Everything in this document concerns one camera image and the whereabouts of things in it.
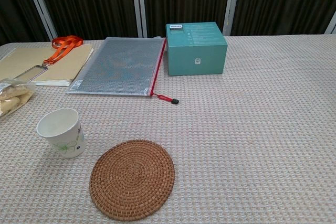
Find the teal cardboard box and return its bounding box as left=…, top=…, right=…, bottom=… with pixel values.
left=165, top=22, right=228, bottom=77

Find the clear badge holder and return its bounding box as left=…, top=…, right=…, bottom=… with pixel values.
left=13, top=64, right=49, bottom=83

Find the beige paper folder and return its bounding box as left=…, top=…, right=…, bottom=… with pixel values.
left=0, top=43, right=95, bottom=88

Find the beige waffle-textured tablecloth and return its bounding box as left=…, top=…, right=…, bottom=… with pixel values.
left=0, top=34, right=336, bottom=224

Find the clear mesh zipper pouch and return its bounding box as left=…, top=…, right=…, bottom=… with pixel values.
left=65, top=37, right=180, bottom=105

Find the grey metal frame post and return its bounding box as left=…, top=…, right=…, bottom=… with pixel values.
left=130, top=0, right=148, bottom=38
left=21, top=0, right=59, bottom=42
left=324, top=16, right=336, bottom=35
left=223, top=0, right=242, bottom=36

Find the orange lanyard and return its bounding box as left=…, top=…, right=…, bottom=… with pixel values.
left=43, top=35, right=84, bottom=67

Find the white floral paper cup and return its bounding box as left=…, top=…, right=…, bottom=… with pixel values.
left=36, top=108, right=87, bottom=159

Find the clear bag of snacks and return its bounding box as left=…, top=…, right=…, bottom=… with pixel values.
left=0, top=77, right=36, bottom=123

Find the round woven rattan coaster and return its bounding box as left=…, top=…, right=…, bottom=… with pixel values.
left=89, top=139, right=176, bottom=214

